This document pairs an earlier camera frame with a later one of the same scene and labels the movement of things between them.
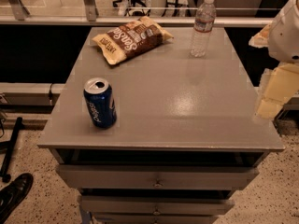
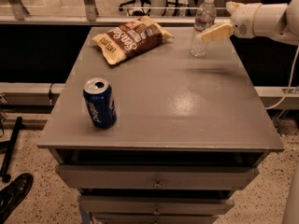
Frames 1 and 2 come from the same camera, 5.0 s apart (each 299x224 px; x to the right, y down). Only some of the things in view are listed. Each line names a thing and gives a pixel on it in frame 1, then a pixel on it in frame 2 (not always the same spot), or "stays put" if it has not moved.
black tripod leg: x=6 y=175 stays put
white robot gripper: x=285 y=36 -> x=243 y=20
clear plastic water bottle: x=203 y=27 stays put
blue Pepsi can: x=100 y=100 stays put
